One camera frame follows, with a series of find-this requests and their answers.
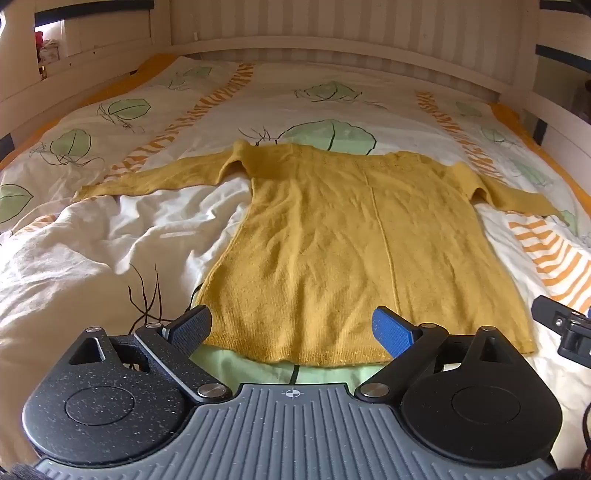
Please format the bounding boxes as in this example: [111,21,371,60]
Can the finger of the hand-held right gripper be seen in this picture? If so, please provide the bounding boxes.
[531,295,591,330]

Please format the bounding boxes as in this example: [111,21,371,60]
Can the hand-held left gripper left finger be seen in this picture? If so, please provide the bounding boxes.
[68,305,233,407]

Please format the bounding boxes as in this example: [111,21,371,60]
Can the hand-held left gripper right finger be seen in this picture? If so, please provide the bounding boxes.
[355,305,509,407]

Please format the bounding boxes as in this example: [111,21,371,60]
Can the yellow knit sweater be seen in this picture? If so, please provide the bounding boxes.
[74,140,565,367]

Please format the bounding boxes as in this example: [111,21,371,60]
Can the leaf printed duvet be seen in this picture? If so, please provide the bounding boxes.
[0,55,591,462]

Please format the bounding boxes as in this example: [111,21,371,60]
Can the red cloth clutter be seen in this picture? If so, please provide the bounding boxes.
[34,30,62,80]

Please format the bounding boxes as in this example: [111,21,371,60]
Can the white wooden bed frame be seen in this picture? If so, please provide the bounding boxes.
[0,0,591,162]

